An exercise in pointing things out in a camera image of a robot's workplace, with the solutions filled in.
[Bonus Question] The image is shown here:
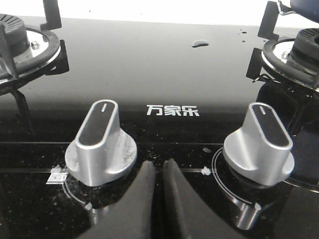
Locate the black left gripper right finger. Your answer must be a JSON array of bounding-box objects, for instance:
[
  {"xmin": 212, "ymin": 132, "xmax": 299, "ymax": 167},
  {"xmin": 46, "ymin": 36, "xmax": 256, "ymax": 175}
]
[{"xmin": 163, "ymin": 159, "xmax": 244, "ymax": 239}]

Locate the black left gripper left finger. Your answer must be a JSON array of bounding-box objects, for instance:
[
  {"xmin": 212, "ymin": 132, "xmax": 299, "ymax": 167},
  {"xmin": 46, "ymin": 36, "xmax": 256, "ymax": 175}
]
[{"xmin": 79, "ymin": 161, "xmax": 156, "ymax": 239}]

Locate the dark blue pot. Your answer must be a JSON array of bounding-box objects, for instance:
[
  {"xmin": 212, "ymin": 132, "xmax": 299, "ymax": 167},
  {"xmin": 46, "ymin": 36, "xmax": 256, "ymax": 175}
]
[{"xmin": 290, "ymin": 0, "xmax": 319, "ymax": 23}]

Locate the silver left stove knob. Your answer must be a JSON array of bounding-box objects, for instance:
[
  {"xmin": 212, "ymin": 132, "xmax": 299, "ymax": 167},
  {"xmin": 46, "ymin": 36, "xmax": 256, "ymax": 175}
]
[{"xmin": 65, "ymin": 100, "xmax": 137, "ymax": 187}]

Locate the silver stove knob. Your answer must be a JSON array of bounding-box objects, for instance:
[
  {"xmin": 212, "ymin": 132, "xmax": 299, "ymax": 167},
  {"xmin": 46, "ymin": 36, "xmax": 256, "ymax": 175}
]
[
  {"xmin": 65, "ymin": 100, "xmax": 137, "ymax": 187},
  {"xmin": 223, "ymin": 102, "xmax": 295, "ymax": 186}
]

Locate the silver right stove knob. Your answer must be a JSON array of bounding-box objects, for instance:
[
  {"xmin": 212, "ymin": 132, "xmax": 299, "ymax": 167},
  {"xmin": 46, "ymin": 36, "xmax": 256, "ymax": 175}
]
[{"xmin": 223, "ymin": 102, "xmax": 295, "ymax": 186}]

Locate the black glass gas stove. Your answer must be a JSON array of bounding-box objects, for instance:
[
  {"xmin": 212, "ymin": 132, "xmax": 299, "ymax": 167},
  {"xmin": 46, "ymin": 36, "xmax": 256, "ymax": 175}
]
[{"xmin": 0, "ymin": 19, "xmax": 319, "ymax": 239}]

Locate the right black gas burner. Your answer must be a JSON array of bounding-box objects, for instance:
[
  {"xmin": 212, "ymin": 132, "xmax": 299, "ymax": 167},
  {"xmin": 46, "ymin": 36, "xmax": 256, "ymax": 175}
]
[{"xmin": 261, "ymin": 28, "xmax": 319, "ymax": 91}]

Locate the black gas burner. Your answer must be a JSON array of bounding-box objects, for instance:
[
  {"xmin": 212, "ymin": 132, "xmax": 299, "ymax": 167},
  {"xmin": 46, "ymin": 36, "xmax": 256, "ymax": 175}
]
[
  {"xmin": 0, "ymin": 14, "xmax": 60, "ymax": 76},
  {"xmin": 261, "ymin": 28, "xmax": 319, "ymax": 91}
]

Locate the left black gas burner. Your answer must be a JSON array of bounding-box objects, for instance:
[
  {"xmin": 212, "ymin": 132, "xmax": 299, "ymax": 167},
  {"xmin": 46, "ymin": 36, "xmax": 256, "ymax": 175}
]
[{"xmin": 0, "ymin": 14, "xmax": 60, "ymax": 76}]

